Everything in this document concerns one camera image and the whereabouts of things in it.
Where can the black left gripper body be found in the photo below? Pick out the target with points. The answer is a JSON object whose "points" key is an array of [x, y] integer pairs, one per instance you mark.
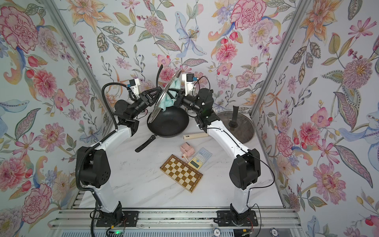
{"points": [[142, 98]]}

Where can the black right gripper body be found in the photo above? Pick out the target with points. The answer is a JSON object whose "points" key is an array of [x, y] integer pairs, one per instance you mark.
{"points": [[180, 98]]}

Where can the light green cloth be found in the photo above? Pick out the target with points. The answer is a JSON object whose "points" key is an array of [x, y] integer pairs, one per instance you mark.
{"points": [[170, 98]]}

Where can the glass pot lid black handle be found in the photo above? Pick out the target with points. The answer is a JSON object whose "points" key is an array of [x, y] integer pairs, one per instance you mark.
{"points": [[238, 124]]}

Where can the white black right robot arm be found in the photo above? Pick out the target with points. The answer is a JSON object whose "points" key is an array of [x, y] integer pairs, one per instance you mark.
{"points": [[246, 166]]}

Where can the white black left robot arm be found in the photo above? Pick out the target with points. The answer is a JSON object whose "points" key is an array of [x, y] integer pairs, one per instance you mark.
{"points": [[92, 166]]}

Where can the black frying pan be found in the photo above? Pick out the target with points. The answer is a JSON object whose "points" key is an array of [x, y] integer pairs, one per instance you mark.
{"points": [[169, 123]]}

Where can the pink small box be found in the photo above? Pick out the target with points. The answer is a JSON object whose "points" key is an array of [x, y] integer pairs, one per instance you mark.
{"points": [[187, 150]]}

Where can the yellow blue calculator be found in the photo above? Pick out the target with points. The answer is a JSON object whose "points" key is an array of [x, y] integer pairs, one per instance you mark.
{"points": [[200, 158]]}

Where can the brown frying pan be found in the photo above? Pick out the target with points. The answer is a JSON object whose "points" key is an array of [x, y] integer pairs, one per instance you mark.
{"points": [[195, 136]]}

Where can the wooden chessboard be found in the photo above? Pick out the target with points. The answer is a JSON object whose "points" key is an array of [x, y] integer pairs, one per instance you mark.
{"points": [[183, 174]]}

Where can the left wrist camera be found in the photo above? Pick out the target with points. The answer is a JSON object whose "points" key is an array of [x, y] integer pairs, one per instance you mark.
{"points": [[134, 86]]}

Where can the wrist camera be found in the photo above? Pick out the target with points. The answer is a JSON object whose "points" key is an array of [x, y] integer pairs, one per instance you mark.
{"points": [[134, 86], [189, 80]]}

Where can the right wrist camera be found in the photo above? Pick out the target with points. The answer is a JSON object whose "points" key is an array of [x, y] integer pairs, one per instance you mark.
{"points": [[189, 80]]}

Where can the aluminium corner frame left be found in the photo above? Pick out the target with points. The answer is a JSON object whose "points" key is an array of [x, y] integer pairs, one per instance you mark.
{"points": [[63, 28]]}

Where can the aluminium corner frame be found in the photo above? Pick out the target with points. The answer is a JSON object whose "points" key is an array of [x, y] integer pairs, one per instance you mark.
{"points": [[299, 13], [63, 28]]}

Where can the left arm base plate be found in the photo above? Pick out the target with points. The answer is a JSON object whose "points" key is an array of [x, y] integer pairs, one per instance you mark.
{"points": [[123, 219]]}

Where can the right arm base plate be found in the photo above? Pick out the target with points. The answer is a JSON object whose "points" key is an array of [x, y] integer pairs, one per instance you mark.
{"points": [[230, 218]]}

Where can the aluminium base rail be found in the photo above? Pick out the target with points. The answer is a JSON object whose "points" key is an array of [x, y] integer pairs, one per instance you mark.
{"points": [[174, 222]]}

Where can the aluminium corner frame right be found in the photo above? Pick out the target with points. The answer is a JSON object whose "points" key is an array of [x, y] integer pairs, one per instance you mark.
{"points": [[299, 13]]}

